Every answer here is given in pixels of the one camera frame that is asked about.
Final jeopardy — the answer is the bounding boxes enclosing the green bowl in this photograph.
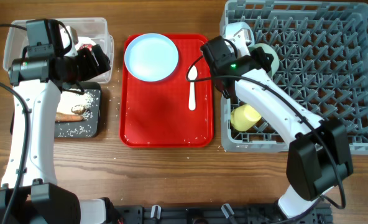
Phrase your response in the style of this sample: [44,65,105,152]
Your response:
[249,43,280,78]

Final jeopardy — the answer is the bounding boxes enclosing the pile of rice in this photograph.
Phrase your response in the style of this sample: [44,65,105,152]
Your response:
[57,91,94,121]

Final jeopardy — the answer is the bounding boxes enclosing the brown food scrap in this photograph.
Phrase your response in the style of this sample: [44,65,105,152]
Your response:
[71,105,86,115]

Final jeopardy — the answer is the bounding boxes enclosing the yellow plastic cup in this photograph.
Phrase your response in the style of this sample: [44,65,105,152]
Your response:
[231,104,262,131]

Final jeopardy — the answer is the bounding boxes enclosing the large light blue plate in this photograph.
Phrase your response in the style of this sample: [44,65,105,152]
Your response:
[124,33,179,82]

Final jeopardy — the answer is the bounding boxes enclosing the white plastic spoon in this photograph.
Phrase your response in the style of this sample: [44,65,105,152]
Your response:
[188,66,198,111]

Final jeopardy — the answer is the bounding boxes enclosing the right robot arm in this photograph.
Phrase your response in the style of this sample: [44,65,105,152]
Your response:
[200,36,354,222]

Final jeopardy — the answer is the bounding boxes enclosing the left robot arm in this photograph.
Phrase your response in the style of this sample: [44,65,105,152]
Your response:
[0,19,124,223]

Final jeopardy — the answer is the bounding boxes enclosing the black waste tray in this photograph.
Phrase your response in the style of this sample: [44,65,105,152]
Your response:
[15,80,102,141]

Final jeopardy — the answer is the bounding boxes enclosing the red snack wrapper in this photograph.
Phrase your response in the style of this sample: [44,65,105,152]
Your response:
[79,44,93,50]

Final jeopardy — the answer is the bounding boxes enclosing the clear plastic bin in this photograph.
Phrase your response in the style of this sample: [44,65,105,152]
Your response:
[3,17,114,85]

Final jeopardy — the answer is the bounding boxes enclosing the carrot piece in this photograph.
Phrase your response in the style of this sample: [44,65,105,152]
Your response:
[55,113,84,122]

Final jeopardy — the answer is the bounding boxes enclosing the red plastic tray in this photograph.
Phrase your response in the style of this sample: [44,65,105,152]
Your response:
[119,34,214,148]

